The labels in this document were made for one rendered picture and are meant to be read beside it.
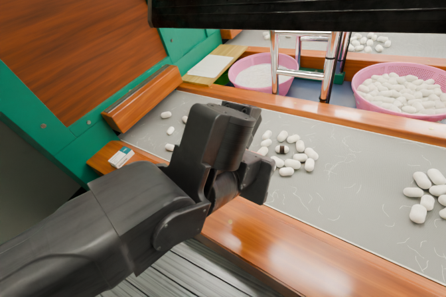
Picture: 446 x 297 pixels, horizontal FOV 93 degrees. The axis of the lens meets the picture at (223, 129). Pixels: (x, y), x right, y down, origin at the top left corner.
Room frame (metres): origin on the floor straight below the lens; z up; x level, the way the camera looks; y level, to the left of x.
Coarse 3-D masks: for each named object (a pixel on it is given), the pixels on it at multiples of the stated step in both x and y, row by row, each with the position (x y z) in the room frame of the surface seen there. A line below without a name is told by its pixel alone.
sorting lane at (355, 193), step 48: (192, 96) 0.71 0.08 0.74; (144, 144) 0.51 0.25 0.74; (288, 144) 0.36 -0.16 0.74; (336, 144) 0.32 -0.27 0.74; (384, 144) 0.28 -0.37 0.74; (288, 192) 0.23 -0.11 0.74; (336, 192) 0.20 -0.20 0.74; (384, 192) 0.17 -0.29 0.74; (384, 240) 0.09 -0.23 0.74; (432, 240) 0.08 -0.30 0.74
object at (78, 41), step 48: (0, 0) 0.56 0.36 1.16; (48, 0) 0.62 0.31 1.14; (96, 0) 0.70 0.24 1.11; (144, 0) 0.81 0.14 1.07; (0, 48) 0.51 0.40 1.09; (48, 48) 0.57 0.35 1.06; (96, 48) 0.64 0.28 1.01; (144, 48) 0.75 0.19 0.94; (0, 96) 0.45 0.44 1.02; (48, 96) 0.52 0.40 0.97; (96, 96) 0.59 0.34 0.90; (48, 144) 0.45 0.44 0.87
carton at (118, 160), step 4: (124, 148) 0.46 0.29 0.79; (128, 148) 0.45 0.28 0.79; (120, 152) 0.45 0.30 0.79; (124, 152) 0.44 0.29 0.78; (128, 152) 0.44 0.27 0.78; (132, 152) 0.45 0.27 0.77; (112, 156) 0.44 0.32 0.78; (116, 156) 0.43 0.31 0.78; (120, 156) 0.43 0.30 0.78; (124, 156) 0.43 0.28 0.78; (128, 156) 0.43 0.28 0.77; (108, 160) 0.43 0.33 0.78; (112, 160) 0.42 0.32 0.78; (116, 160) 0.42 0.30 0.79; (120, 160) 0.42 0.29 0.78; (124, 160) 0.42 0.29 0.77; (112, 164) 0.42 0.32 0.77; (116, 164) 0.41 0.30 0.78; (120, 164) 0.41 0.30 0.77
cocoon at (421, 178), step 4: (416, 172) 0.19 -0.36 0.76; (420, 172) 0.19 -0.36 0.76; (416, 176) 0.18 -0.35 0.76; (420, 176) 0.18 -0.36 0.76; (424, 176) 0.18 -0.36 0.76; (416, 180) 0.18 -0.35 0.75; (420, 180) 0.17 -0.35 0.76; (424, 180) 0.17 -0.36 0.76; (428, 180) 0.17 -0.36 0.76; (420, 184) 0.17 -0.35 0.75; (424, 184) 0.16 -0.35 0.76; (428, 184) 0.16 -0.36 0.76; (424, 188) 0.16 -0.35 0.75
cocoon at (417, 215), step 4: (416, 204) 0.13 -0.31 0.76; (412, 208) 0.13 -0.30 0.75; (416, 208) 0.12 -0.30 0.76; (420, 208) 0.12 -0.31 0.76; (424, 208) 0.12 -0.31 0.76; (412, 212) 0.12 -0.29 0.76; (416, 212) 0.12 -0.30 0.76; (420, 212) 0.12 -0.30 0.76; (424, 212) 0.12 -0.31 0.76; (412, 216) 0.12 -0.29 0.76; (416, 216) 0.11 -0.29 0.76; (420, 216) 0.11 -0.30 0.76; (424, 216) 0.11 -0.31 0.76; (412, 220) 0.11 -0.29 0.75; (416, 220) 0.11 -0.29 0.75; (420, 220) 0.11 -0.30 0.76; (424, 220) 0.10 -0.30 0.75
